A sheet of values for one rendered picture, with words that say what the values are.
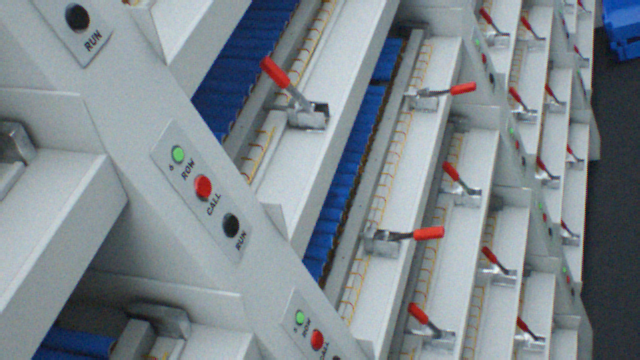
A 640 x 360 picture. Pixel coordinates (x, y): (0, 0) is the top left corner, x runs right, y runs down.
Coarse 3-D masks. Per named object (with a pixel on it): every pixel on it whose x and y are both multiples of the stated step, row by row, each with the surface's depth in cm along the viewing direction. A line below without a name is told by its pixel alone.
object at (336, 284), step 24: (408, 48) 113; (432, 48) 115; (408, 72) 108; (384, 120) 102; (384, 144) 98; (360, 192) 92; (360, 216) 90; (360, 240) 89; (336, 264) 85; (336, 288) 82; (360, 288) 84; (336, 312) 82
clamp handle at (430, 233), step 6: (420, 228) 85; (426, 228) 85; (432, 228) 84; (438, 228) 84; (444, 228) 84; (396, 234) 87; (402, 234) 86; (408, 234) 86; (414, 234) 85; (420, 234) 85; (426, 234) 84; (432, 234) 84; (438, 234) 83; (444, 234) 84; (390, 240) 87; (396, 240) 86; (402, 240) 86; (420, 240) 85
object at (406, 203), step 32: (448, 32) 117; (448, 64) 113; (448, 96) 109; (416, 128) 103; (416, 160) 99; (384, 192) 95; (416, 192) 95; (384, 224) 91; (416, 224) 93; (384, 288) 84; (352, 320) 82; (384, 320) 81; (384, 352) 81
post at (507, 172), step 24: (408, 0) 116; (432, 0) 114; (456, 0) 117; (480, 72) 123; (456, 96) 126; (480, 96) 125; (504, 96) 134; (504, 120) 132; (504, 144) 131; (504, 168) 135; (528, 168) 143; (528, 240) 147; (576, 288) 166; (552, 312) 160; (576, 312) 164
